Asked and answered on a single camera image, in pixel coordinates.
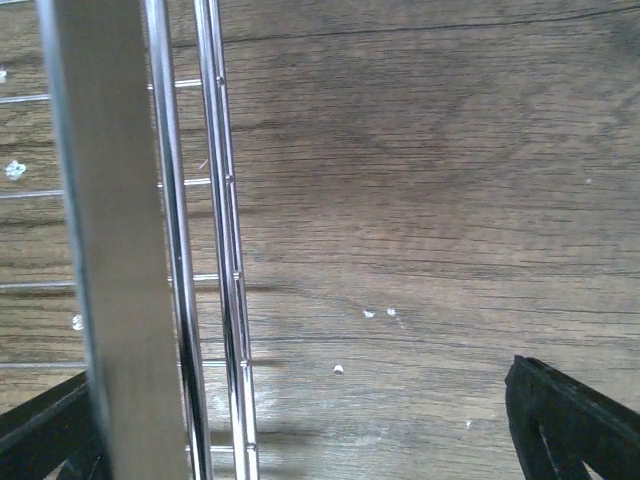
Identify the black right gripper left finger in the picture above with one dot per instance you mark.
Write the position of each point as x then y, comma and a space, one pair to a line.
54, 430

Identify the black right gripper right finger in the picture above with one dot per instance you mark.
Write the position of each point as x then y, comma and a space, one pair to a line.
563, 429

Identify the chrome wire dish rack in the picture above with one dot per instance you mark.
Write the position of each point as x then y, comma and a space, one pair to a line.
112, 93

